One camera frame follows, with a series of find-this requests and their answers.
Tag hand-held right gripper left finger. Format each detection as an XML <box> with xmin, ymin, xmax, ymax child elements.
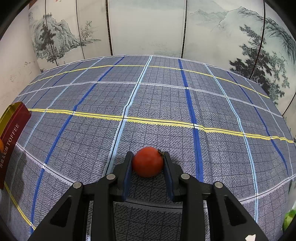
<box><xmin>28</xmin><ymin>151</ymin><xmax>134</xmax><ymax>241</ymax></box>

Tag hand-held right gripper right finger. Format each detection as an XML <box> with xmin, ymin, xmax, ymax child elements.
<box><xmin>162</xmin><ymin>152</ymin><xmax>270</xmax><ymax>241</ymax></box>

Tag red tomato with dark stem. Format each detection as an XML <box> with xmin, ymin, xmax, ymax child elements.
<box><xmin>132</xmin><ymin>146</ymin><xmax>164</xmax><ymax>178</ymax></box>

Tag red and gold tin box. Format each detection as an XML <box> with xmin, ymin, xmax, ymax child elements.
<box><xmin>0</xmin><ymin>101</ymin><xmax>32</xmax><ymax>190</ymax></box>

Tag green plastic packet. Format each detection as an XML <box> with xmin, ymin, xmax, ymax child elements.
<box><xmin>282</xmin><ymin>209</ymin><xmax>296</xmax><ymax>232</ymax></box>

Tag ink landscape folding screen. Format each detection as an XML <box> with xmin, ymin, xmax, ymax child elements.
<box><xmin>28</xmin><ymin>0</ymin><xmax>296</xmax><ymax>116</ymax></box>

